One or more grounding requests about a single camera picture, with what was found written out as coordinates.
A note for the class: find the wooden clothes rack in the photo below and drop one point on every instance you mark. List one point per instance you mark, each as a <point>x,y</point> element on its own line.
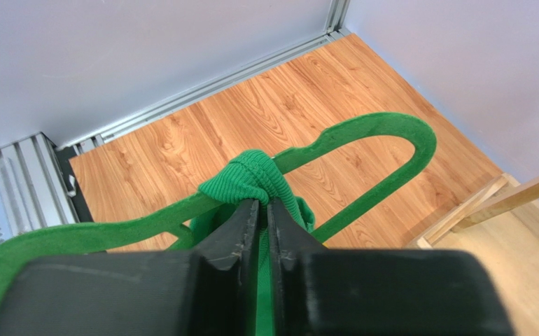
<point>499,225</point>

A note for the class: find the green tank top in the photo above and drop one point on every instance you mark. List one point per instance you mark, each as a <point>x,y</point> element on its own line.
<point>252,175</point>

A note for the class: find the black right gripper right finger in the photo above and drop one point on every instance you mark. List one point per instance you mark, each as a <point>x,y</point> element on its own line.
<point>322,291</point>

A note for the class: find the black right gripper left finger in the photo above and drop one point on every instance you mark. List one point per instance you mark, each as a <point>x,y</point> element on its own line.
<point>206,290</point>

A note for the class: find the aluminium frame rail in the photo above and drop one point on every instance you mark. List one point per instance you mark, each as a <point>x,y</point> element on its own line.
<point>73,73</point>

